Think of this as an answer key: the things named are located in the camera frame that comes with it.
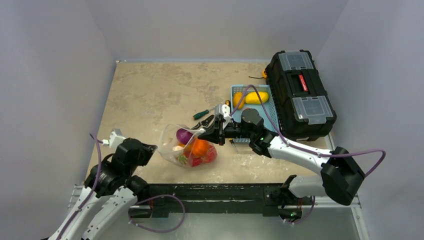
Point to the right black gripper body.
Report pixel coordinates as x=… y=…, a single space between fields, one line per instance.
x=221 y=131

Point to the orange small pumpkin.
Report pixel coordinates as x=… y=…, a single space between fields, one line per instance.
x=200 y=148

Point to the purple eggplant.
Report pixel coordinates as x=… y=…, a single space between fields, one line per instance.
x=183 y=135

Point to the clear zip top bag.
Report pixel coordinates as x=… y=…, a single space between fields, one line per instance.
x=168 y=140

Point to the garlic bulb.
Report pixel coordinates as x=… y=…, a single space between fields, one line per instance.
x=178 y=149

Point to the orange carrot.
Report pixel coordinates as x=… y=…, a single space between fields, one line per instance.
x=182 y=159

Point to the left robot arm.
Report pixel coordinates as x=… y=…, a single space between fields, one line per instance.
x=110 y=189

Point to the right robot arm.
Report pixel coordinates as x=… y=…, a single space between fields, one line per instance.
x=337 y=174

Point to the black yellow screwdriver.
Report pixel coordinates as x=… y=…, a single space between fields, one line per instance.
x=228 y=103

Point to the yellow lemon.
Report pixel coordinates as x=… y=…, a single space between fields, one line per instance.
x=238 y=101

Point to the yellow mango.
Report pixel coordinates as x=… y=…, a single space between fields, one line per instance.
x=253 y=98

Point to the blue plastic basket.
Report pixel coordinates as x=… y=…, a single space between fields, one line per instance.
x=269 y=106

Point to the yellow black tool behind box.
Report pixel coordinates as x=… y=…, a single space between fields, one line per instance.
x=263 y=75

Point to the black tool box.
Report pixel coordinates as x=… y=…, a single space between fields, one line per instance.
x=302 y=105

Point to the yellow handled screwdriver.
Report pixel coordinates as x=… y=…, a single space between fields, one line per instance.
x=233 y=144

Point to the black handled pliers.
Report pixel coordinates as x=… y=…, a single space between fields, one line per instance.
x=204 y=123

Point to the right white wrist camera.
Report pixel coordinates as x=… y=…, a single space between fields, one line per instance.
x=222 y=113

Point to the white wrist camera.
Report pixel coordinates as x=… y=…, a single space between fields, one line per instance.
x=222 y=113
x=115 y=138

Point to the green handled screwdriver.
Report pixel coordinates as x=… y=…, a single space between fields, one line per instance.
x=203 y=113

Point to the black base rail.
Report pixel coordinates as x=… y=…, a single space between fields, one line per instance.
x=267 y=199

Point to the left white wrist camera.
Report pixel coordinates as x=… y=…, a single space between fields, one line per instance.
x=115 y=138

